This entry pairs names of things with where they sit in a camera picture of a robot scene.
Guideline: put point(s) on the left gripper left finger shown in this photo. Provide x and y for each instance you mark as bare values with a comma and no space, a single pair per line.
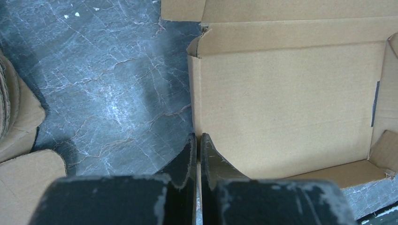
167,197

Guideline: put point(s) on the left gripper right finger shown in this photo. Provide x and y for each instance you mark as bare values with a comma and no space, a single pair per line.
231,198

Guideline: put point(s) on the cardboard box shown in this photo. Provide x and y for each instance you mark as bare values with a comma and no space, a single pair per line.
302,89

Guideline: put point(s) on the stack of flat cardboard blanks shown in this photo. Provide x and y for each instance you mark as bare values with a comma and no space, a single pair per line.
24,174

